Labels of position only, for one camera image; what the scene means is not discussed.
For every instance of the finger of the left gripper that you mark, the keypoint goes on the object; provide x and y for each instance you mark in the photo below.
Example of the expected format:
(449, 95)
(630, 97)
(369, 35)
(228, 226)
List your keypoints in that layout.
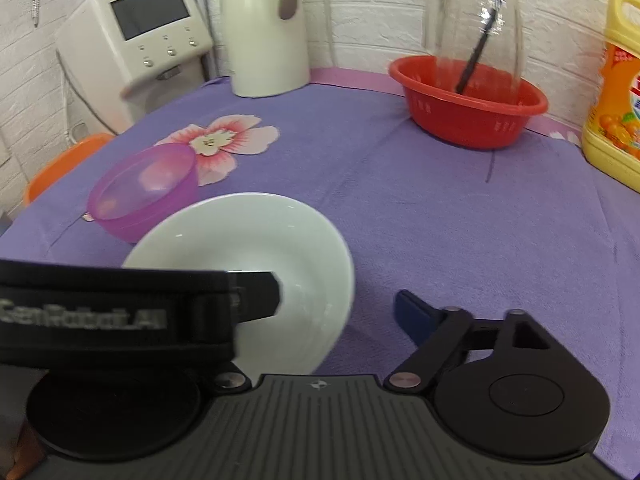
(254, 295)

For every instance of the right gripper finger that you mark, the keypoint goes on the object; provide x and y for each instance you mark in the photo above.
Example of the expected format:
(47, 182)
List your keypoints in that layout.
(437, 333)

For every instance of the white ceramic bowl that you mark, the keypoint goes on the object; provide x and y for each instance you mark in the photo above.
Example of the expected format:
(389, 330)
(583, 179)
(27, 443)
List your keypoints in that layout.
(247, 232)

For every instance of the purple plastic bowl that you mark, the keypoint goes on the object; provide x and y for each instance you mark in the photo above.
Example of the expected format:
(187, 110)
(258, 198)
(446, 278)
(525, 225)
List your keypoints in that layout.
(143, 190)

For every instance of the person's left hand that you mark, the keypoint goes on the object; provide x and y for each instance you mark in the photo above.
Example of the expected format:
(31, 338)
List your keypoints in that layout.
(28, 455)

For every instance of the purple floral tablecloth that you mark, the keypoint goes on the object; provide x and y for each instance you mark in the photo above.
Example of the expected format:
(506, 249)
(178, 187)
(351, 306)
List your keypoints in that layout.
(533, 227)

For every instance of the orange plastic basin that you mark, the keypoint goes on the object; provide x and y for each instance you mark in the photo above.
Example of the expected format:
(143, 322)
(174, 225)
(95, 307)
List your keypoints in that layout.
(64, 164)

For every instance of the red plastic colander basket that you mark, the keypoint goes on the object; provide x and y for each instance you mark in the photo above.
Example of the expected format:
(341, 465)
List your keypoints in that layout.
(471, 119)

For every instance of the white thermos kettle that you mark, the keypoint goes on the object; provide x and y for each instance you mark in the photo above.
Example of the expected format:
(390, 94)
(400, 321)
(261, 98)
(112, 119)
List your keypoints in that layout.
(266, 43)

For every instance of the yellow dish soap bottle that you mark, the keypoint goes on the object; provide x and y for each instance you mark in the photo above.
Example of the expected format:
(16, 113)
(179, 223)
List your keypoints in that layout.
(610, 135)

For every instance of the white water dispenser machine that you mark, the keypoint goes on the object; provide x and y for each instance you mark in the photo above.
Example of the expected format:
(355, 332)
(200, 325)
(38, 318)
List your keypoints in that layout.
(126, 58)

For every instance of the black stirring stick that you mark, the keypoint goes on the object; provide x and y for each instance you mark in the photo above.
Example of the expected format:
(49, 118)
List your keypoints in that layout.
(492, 47)

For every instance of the clear glass pitcher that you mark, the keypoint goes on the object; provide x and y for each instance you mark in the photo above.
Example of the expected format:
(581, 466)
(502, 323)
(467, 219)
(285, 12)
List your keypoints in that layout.
(442, 29)

